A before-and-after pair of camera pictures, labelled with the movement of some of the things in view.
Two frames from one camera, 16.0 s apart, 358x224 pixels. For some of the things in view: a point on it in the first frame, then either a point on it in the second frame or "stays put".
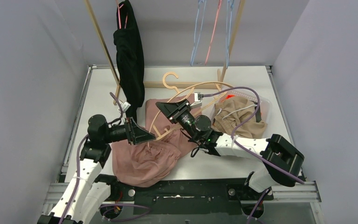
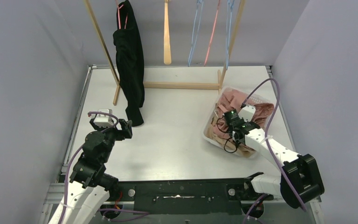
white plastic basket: [238, 114] stays put
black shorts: [131, 68] stays put
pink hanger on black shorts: [119, 7] stays put
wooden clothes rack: [167, 84] stays put
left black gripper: [129, 131] to [122, 127]
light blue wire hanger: [229, 14] stays put
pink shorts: [142, 164] to [232, 100]
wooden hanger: [175, 95] to [167, 58]
